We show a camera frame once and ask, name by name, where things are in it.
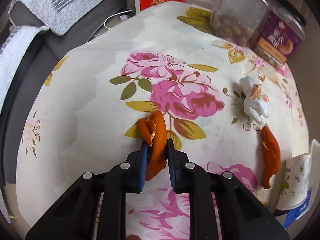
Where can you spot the blue cardboard box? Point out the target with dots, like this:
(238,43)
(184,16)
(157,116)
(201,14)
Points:
(295,214)

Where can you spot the orange peel piece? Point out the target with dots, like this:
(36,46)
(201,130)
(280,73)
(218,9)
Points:
(153,131)
(272,156)

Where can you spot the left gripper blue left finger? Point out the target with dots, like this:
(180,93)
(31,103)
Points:
(141,165)

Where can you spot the white tissue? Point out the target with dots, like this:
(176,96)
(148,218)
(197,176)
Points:
(256,99)

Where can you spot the purple label nut jar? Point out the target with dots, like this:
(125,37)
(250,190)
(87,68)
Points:
(279,34)

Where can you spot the clear jar black lid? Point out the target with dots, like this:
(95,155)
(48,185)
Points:
(237,20)

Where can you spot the floral paper cup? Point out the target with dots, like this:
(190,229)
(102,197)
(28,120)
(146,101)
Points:
(294,188)

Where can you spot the floral tablecloth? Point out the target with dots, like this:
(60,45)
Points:
(84,117)

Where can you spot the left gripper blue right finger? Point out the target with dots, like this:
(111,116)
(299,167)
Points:
(173,165)

